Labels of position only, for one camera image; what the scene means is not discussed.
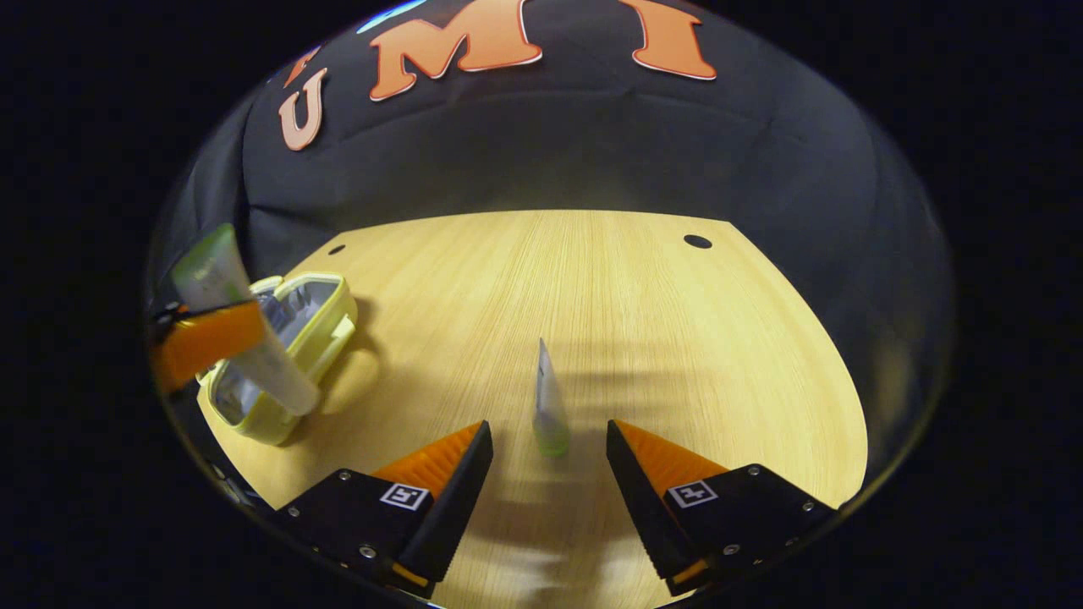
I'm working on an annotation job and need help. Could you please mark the pale yellow suitcase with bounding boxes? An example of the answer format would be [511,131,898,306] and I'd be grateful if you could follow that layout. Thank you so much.
[196,272,360,447]

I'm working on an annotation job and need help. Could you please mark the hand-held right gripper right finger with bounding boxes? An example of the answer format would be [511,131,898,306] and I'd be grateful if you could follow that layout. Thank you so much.
[607,419,838,597]

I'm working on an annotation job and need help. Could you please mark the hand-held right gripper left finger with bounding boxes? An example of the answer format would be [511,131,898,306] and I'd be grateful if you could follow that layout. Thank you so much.
[275,420,494,600]

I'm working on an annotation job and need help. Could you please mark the large white green-label tube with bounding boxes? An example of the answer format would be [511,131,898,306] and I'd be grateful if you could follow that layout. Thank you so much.
[172,223,323,417]

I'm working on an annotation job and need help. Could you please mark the small white green-cap tube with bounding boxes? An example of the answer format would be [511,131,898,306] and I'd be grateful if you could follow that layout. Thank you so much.
[531,337,573,458]

